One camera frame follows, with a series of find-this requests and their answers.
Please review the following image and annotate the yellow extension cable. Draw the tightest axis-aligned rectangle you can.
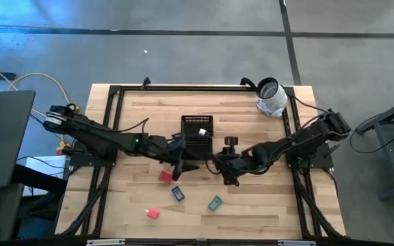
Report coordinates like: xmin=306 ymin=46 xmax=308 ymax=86
xmin=0 ymin=57 xmax=80 ymax=117

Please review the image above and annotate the dark grey desk top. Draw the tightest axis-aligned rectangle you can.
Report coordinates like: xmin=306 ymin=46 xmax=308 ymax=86
xmin=0 ymin=90 xmax=36 ymax=191

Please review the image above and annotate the black mesh basket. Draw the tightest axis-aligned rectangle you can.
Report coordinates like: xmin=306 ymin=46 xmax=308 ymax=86
xmin=178 ymin=136 xmax=215 ymax=161
xmin=180 ymin=115 xmax=214 ymax=138

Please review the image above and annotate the red plug adapter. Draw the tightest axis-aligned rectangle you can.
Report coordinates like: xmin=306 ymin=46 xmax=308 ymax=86
xmin=158 ymin=169 xmax=174 ymax=185

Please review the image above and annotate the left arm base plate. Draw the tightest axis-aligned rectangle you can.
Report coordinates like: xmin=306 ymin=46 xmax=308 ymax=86
xmin=67 ymin=150 xmax=118 ymax=168

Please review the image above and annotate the black desk beam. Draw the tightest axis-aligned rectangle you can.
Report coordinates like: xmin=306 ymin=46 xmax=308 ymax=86
xmin=12 ymin=163 xmax=68 ymax=195

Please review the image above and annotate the yellow red power plug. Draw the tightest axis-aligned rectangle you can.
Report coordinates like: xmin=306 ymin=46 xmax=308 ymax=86
xmin=55 ymin=139 xmax=68 ymax=156

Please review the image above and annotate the white paper box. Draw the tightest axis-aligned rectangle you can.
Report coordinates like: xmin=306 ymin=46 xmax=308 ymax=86
xmin=23 ymin=155 xmax=67 ymax=198

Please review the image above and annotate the blue digital clock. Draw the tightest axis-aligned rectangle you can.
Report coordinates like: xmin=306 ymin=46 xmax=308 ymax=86
xmin=170 ymin=185 xmax=185 ymax=202

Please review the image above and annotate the black aluminium table frame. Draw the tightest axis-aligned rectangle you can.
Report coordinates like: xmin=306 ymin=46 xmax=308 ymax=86
xmin=55 ymin=84 xmax=347 ymax=240

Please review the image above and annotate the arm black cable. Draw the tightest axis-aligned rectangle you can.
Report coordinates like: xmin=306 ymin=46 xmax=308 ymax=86
xmin=114 ymin=118 xmax=150 ymax=135
xmin=205 ymin=159 xmax=225 ymax=176

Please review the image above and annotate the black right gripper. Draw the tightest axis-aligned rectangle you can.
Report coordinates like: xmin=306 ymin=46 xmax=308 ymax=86
xmin=215 ymin=136 xmax=252 ymax=187

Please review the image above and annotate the pink plug adapter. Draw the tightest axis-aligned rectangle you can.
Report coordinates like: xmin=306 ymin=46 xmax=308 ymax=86
xmin=144 ymin=207 xmax=160 ymax=220

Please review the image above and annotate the teal digital clock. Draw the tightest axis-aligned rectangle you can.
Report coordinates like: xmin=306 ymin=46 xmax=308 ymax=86
xmin=207 ymin=195 xmax=224 ymax=212

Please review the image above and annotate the black bag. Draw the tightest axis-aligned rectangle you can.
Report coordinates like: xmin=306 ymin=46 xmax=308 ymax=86
xmin=27 ymin=192 xmax=61 ymax=220

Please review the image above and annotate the grey desk frame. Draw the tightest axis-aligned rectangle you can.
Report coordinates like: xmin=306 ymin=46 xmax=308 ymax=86
xmin=355 ymin=94 xmax=394 ymax=202

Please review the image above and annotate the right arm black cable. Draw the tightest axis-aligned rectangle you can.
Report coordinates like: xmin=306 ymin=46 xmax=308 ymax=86
xmin=205 ymin=159 xmax=225 ymax=176

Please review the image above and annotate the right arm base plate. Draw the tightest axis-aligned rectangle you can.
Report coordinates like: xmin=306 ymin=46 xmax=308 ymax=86
xmin=284 ymin=141 xmax=334 ymax=169

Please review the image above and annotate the black floor cable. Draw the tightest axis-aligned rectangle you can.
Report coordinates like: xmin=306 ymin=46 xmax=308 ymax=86
xmin=350 ymin=114 xmax=394 ymax=154

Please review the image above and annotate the black clamp lever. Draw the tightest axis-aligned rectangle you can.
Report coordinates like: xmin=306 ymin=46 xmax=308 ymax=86
xmin=322 ymin=143 xmax=341 ymax=159

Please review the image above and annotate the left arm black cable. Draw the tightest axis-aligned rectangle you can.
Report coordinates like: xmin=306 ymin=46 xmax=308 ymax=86
xmin=114 ymin=118 xmax=150 ymax=135

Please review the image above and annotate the black thin cable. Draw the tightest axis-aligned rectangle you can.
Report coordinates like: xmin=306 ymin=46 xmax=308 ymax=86
xmin=287 ymin=87 xmax=330 ymax=113

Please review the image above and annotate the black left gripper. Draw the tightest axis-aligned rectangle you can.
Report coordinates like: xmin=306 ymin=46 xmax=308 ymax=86
xmin=155 ymin=135 xmax=200 ymax=181

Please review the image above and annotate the white cylinder device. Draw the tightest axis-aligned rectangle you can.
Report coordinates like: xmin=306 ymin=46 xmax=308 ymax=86
xmin=255 ymin=77 xmax=289 ymax=115

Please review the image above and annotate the silver bracket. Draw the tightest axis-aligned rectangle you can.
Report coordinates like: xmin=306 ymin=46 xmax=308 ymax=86
xmin=277 ymin=240 xmax=317 ymax=246
xmin=86 ymin=238 xmax=126 ymax=246

